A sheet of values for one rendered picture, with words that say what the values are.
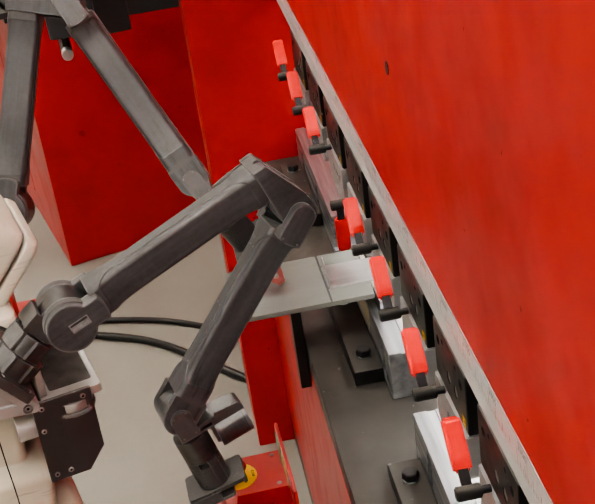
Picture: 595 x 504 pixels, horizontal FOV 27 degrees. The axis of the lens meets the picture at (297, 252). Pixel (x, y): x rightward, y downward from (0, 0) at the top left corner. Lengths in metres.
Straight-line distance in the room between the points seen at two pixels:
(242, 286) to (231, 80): 1.20
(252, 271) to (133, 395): 2.02
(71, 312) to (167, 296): 2.56
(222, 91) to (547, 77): 2.17
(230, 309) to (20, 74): 0.60
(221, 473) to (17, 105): 0.73
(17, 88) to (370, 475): 0.90
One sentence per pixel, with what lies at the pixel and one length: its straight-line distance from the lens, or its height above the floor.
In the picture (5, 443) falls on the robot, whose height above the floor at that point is 0.95.
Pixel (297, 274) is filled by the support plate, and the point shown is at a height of 1.00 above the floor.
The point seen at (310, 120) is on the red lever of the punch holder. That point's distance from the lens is 2.30.
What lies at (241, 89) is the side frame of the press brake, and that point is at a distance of 3.08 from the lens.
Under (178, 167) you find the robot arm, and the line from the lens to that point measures 2.21.
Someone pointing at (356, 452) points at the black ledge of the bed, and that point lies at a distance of 2.10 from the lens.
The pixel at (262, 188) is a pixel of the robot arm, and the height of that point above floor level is 1.37.
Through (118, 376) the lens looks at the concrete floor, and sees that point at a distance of 4.03.
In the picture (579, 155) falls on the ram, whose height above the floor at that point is 1.78.
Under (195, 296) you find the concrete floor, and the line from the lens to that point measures 4.36.
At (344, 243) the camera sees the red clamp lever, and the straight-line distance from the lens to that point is 2.13.
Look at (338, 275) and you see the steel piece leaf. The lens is 2.34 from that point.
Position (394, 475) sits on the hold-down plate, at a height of 0.90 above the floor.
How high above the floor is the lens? 2.17
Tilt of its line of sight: 29 degrees down
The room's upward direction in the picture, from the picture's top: 8 degrees counter-clockwise
